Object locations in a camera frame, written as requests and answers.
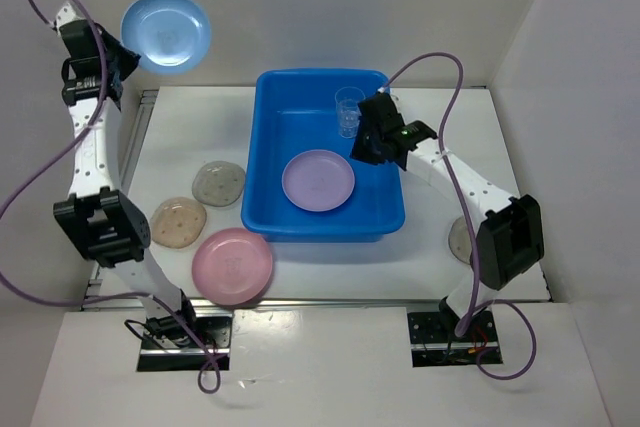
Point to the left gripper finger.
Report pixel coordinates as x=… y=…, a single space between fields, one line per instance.
x=117 y=55
x=117 y=89

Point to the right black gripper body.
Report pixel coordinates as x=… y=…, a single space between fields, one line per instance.
x=361 y=119

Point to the clear plastic cup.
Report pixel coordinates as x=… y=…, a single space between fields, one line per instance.
x=347 y=110

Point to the purple round plate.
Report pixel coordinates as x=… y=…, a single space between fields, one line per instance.
x=318 y=180

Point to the light blue round plate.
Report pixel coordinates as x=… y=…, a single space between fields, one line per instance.
x=171 y=37

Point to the blue plastic bin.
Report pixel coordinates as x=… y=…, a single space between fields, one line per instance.
x=294 y=112

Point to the grey textured glass plate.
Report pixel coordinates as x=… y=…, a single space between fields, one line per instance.
x=218 y=183

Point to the pink round plate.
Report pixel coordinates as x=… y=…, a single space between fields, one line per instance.
x=232 y=267

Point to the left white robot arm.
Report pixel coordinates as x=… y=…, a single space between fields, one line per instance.
x=102 y=223

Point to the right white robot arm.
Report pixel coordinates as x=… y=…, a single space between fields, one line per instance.
x=505 y=231

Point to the grey glass plate right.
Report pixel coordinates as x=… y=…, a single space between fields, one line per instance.
x=459 y=241

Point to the beige textured glass plate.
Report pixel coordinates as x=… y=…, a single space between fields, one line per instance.
x=177 y=222

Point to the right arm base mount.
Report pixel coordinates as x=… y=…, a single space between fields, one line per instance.
x=433 y=346

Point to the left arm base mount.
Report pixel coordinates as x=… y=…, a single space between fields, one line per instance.
x=166 y=347

